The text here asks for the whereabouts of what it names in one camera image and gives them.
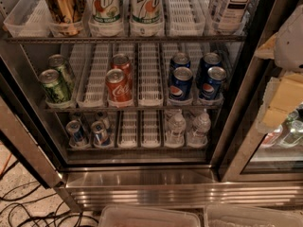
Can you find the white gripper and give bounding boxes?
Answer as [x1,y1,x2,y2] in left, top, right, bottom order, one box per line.
[255,5,303,133]

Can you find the right clear plastic bin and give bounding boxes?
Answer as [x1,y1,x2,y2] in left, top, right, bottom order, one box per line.
[204,204,303,227]

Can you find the rear red coca-cola can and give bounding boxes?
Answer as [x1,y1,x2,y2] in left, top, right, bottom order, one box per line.
[111,53,133,86]

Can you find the black floor cables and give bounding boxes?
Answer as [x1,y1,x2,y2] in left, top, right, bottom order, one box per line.
[0,159,99,227]

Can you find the gold tall can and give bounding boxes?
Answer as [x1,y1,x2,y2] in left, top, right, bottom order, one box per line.
[45,0,86,37]

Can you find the green can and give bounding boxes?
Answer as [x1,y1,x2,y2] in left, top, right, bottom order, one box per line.
[48,54,75,91]
[39,69,71,103]

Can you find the right clear water bottle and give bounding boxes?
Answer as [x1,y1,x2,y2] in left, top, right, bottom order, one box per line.
[187,113,211,148]

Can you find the left clear plastic bin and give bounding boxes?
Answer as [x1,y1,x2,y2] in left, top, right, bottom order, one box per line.
[98,205,201,227]

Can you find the front right blue silver can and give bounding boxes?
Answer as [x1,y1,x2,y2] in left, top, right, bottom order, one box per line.
[91,121,110,147]

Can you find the empty white lane tray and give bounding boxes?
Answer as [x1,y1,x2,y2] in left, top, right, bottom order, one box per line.
[138,44,164,107]

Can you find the top wire shelf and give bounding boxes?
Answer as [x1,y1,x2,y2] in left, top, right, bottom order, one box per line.
[5,35,245,44]

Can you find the orange floor cable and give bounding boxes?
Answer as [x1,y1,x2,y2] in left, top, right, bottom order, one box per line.
[0,152,13,177]

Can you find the stainless steel fridge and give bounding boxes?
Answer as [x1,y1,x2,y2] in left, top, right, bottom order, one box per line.
[0,0,303,211]

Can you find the right 7up bottle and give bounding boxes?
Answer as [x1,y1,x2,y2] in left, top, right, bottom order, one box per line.
[131,0,161,25]

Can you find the left 7up bottle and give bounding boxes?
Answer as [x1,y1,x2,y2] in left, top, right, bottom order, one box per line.
[88,0,121,24]

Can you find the white tea bottle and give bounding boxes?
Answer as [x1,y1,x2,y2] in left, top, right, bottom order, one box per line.
[208,0,250,35]

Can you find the front green can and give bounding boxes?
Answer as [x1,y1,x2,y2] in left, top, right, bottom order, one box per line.
[39,69,71,103]

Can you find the front left blue silver can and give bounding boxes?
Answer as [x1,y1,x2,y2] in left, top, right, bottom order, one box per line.
[66,120,88,147]

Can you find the blue silver can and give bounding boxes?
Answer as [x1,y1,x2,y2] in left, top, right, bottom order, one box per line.
[91,121,110,147]
[95,112,111,131]
[66,120,88,147]

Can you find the red coca-cola can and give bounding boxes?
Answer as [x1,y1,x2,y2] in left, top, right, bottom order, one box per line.
[105,69,132,102]
[111,53,133,86]

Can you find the rear right blue silver can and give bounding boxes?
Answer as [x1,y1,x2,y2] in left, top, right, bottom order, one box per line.
[95,112,111,131]

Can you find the middle wire shelf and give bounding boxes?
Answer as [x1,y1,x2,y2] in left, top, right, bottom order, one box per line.
[45,105,222,113]

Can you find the clear plastic bin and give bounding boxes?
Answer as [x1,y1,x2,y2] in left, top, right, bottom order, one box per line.
[204,204,303,227]
[98,205,201,227]

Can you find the wire shelf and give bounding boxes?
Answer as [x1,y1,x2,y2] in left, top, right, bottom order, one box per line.
[45,105,222,113]
[5,35,245,44]

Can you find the rear green can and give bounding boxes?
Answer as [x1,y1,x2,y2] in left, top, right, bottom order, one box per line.
[48,54,75,91]

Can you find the left clear water bottle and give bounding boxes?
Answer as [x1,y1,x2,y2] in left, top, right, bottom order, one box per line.
[166,113,186,148]

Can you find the front red coca-cola can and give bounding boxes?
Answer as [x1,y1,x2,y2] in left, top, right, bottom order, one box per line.
[105,69,132,102]

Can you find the glass fridge door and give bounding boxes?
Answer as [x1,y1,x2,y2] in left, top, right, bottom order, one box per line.
[213,57,303,182]

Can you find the pepsi can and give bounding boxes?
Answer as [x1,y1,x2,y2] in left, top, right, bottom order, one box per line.
[169,67,193,101]
[169,52,190,71]
[199,66,226,100]
[196,52,222,87]

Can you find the clear water bottle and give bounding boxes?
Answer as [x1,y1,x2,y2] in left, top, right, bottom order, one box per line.
[166,113,186,148]
[187,113,211,148]

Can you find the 7up bottle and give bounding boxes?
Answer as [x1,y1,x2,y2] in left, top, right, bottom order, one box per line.
[88,0,121,24]
[131,0,161,25]

